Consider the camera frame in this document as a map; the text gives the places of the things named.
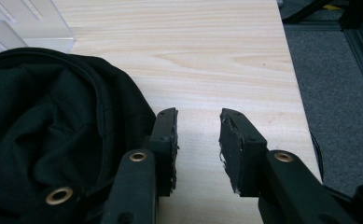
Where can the clear plastic box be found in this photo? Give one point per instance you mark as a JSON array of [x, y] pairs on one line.
[[20, 21]]

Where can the black stand leg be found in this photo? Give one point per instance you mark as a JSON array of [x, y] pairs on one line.
[[306, 11]]

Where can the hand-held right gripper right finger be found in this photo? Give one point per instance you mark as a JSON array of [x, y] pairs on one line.
[[241, 149]]

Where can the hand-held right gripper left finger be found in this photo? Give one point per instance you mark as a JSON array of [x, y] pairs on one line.
[[164, 146]]

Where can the black cloth garment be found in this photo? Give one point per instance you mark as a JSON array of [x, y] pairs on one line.
[[54, 130]]

